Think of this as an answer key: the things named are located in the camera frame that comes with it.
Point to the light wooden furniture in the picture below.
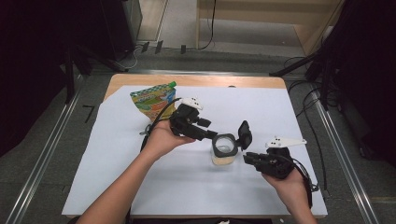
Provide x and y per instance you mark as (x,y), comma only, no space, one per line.
(267,12)

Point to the person's left hand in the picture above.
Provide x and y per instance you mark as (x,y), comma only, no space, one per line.
(160,140)

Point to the yellow green spout pouch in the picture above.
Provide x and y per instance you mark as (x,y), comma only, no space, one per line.
(148,101)

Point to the clear jar with black lid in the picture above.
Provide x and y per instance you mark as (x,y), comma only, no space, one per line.
(224,152)

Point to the black stand frame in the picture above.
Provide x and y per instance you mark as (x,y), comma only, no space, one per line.
(70,77)

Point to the person's right hand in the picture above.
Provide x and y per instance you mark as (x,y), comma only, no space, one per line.
(291,189)

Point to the white paper sheet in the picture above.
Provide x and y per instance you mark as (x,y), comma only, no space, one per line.
(186,186)

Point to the metal floor rail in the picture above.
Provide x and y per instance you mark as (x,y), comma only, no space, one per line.
(46,155)
(342,158)

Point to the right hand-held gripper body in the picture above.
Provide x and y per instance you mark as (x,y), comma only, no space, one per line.
(275,163)

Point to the black stand leg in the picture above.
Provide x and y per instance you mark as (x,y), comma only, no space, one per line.
(292,65)

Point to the black cabinet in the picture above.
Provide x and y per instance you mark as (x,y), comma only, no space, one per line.
(116,28)

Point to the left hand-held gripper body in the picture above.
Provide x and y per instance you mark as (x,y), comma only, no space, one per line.
(185,123)

